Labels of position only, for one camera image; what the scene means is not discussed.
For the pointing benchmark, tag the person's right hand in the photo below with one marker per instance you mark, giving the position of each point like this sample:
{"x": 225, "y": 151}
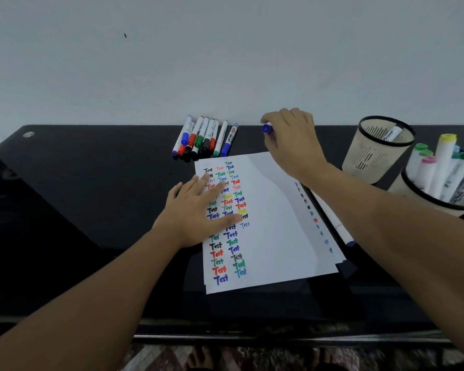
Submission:
{"x": 297, "y": 144}

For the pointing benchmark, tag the person's left hand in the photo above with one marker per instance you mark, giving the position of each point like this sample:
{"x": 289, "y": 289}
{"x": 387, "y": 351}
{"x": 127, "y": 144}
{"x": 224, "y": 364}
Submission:
{"x": 185, "y": 216}

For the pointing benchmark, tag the person's left little finger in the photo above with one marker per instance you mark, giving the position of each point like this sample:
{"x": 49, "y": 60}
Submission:
{"x": 174, "y": 190}

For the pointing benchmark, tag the person's left thumb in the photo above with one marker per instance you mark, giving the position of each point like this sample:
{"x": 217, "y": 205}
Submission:
{"x": 228, "y": 220}

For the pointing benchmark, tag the person's left middle finger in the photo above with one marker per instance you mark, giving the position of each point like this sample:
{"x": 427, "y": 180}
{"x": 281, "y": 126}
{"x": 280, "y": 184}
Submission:
{"x": 202, "y": 184}

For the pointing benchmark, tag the person's right thumb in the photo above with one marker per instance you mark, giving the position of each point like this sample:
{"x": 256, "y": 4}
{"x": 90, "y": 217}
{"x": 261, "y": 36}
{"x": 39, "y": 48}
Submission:
{"x": 270, "y": 139}

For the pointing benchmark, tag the blue-capped white marker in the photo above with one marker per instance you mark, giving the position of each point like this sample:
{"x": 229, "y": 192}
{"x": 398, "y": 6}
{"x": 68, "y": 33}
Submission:
{"x": 266, "y": 128}

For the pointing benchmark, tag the white paper with coloured writing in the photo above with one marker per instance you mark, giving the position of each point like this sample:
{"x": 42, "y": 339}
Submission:
{"x": 266, "y": 243}

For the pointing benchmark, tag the person's right forearm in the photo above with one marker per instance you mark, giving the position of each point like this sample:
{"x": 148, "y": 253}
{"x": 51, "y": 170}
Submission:
{"x": 402, "y": 235}

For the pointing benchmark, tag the person's left forearm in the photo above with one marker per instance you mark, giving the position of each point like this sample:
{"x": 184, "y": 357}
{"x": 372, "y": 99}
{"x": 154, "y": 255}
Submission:
{"x": 89, "y": 305}

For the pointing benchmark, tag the row of whiteboard markers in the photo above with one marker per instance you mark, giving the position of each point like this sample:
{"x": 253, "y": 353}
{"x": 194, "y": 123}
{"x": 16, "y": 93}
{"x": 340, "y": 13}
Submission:
{"x": 205, "y": 137}

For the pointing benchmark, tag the white paper with edge marks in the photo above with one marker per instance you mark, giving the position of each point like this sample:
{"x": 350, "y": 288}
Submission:
{"x": 319, "y": 224}

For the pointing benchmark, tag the beige slotted pen holder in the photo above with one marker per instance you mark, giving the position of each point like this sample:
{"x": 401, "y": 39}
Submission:
{"x": 367, "y": 154}

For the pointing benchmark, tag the white marker with dark cap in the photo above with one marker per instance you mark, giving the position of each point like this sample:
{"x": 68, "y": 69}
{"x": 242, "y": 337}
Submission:
{"x": 334, "y": 222}

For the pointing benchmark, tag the white marker with grey label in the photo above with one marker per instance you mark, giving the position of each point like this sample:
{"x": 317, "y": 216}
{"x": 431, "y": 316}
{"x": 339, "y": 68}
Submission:
{"x": 392, "y": 133}

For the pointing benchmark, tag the person's left foot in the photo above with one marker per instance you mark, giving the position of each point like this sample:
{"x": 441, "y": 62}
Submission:
{"x": 201, "y": 361}

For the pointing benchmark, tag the person's foot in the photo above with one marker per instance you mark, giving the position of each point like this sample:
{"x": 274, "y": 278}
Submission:
{"x": 201, "y": 361}
{"x": 326, "y": 361}

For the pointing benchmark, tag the round silver table grommet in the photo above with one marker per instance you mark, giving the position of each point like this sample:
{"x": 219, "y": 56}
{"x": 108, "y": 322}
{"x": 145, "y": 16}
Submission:
{"x": 28, "y": 134}

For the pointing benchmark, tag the beige pen holder black rim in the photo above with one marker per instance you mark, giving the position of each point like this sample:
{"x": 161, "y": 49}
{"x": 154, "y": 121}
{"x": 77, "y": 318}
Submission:
{"x": 429, "y": 202}

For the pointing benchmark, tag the person's right foot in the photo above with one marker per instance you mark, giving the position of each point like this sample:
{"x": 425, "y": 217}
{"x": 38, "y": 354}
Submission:
{"x": 326, "y": 361}

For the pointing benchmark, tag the bunch of pastel-capped markers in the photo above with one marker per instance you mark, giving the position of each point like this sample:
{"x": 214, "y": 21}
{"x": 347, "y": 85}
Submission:
{"x": 442, "y": 166}

